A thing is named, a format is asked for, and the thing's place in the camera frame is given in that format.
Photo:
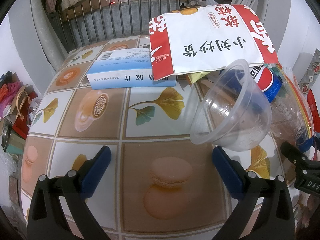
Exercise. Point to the blue white medicine box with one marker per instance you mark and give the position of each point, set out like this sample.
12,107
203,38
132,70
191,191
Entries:
125,68

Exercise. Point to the metal balcony railing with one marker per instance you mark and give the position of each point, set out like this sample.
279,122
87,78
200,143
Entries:
93,21

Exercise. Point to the red white snack bag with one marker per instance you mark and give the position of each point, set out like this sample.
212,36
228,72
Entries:
205,39

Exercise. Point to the clear plastic bowl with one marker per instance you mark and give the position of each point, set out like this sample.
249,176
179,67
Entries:
234,113

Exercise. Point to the patterned tablecloth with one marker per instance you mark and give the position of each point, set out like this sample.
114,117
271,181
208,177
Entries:
158,184

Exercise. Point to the red gift bag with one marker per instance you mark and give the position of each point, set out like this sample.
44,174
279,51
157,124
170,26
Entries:
19,109

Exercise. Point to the clear red printed wrapper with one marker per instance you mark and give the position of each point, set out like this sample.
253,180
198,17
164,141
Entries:
298,112

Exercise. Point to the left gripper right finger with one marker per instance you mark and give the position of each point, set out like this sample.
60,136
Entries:
275,220

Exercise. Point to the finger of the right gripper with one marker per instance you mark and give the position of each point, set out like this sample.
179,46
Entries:
293,154

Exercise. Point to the pepsi plastic bottle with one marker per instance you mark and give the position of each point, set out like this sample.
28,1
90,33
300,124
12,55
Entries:
270,84

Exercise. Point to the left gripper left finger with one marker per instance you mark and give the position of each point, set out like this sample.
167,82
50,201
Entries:
46,218

